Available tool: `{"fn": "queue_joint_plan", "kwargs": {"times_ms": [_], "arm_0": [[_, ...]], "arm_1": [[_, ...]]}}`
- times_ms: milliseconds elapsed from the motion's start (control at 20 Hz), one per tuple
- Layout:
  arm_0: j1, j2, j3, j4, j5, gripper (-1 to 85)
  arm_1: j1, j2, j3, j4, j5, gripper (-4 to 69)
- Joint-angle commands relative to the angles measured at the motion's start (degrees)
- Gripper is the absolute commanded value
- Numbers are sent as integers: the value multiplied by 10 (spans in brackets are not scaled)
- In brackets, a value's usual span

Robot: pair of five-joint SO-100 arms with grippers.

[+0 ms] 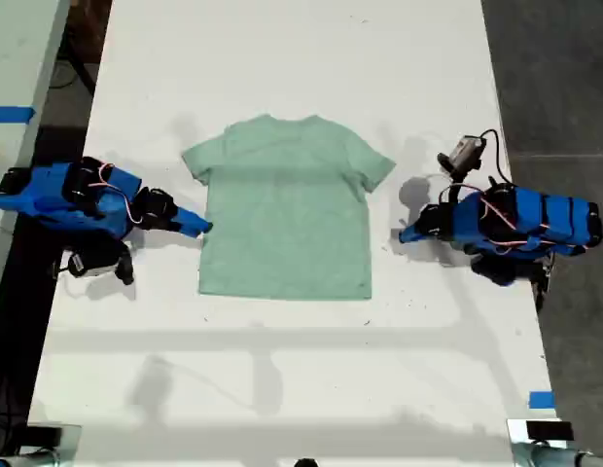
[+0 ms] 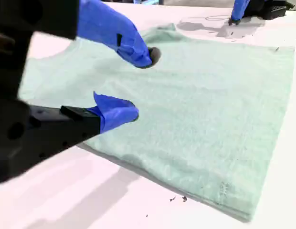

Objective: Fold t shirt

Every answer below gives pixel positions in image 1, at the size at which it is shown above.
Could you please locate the short black camera stalk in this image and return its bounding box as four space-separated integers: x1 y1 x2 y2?
446 169 471 205
114 242 136 286

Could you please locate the metal table clamp with black pad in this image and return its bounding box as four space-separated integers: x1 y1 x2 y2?
506 417 576 445

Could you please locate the long blue tape strip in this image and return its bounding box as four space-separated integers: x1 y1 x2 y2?
0 105 37 124

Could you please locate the black white camera box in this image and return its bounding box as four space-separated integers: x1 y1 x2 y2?
66 237 124 279

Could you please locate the black camera cable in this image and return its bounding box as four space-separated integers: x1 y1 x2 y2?
478 128 515 187

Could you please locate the small blue tape piece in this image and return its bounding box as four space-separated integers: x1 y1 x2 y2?
528 390 557 411

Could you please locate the black floor cable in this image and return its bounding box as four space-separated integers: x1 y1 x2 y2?
49 58 96 95

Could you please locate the grey metal pipe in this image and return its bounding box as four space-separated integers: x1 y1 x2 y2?
513 441 603 467
0 449 60 467

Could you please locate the red white servo wire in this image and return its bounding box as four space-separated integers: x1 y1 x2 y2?
478 190 590 258
86 162 138 226

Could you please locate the grey black camera box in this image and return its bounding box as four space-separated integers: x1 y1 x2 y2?
437 135 486 175

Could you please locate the pale green T-shirt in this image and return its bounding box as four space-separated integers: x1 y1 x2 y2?
181 114 398 302

